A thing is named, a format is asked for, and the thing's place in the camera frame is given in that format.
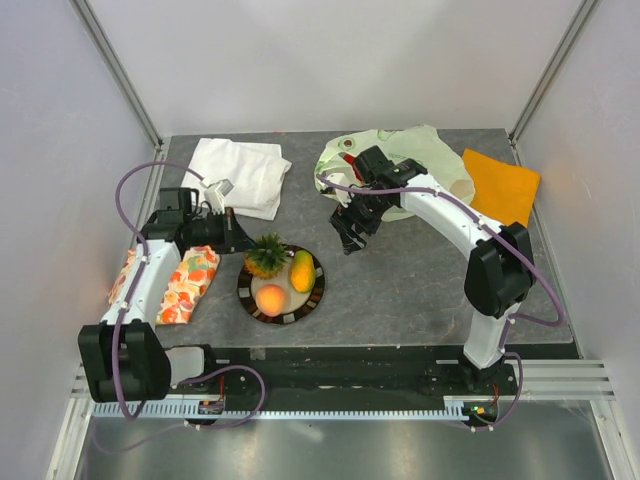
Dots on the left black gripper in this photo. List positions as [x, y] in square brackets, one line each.
[233, 238]

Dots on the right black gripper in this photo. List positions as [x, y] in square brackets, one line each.
[351, 241]

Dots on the fake pineapple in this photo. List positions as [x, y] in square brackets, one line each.
[267, 258]

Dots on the fake peach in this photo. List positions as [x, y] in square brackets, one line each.
[271, 300]

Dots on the fake mango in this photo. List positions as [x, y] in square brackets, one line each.
[302, 272]

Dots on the fake red pepper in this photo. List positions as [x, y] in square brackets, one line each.
[349, 159]

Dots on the light green plastic bag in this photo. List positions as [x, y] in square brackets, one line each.
[420, 143]

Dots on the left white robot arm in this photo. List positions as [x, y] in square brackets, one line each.
[126, 361]

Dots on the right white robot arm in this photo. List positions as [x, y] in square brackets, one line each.
[497, 278]

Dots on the floral patterned cloth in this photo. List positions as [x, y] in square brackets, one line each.
[170, 287]

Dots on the white folded cloth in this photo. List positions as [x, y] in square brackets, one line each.
[256, 171]

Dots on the dark rimmed ceramic plate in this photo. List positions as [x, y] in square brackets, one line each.
[298, 306]

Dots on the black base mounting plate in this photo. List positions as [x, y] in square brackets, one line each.
[423, 355]

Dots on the orange folded cloth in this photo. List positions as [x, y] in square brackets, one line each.
[503, 192]

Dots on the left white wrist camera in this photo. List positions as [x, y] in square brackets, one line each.
[215, 192]

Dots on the white slotted cable duct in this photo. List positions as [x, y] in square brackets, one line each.
[191, 409]

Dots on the aluminium front rail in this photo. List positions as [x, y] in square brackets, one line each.
[565, 385]

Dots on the left aluminium frame post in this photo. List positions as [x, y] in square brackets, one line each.
[106, 50]

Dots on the aluminium frame post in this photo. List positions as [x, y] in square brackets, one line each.
[561, 53]
[106, 50]

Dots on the right aluminium frame post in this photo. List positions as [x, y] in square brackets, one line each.
[561, 53]

